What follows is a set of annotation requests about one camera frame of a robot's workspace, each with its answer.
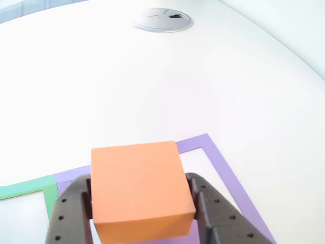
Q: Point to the purple square block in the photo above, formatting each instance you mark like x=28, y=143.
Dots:
x=194, y=231

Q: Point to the orange square block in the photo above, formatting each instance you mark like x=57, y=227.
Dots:
x=139, y=183

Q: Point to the green square frame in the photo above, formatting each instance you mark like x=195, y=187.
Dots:
x=50, y=193

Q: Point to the purple square frame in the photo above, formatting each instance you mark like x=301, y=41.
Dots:
x=228, y=178

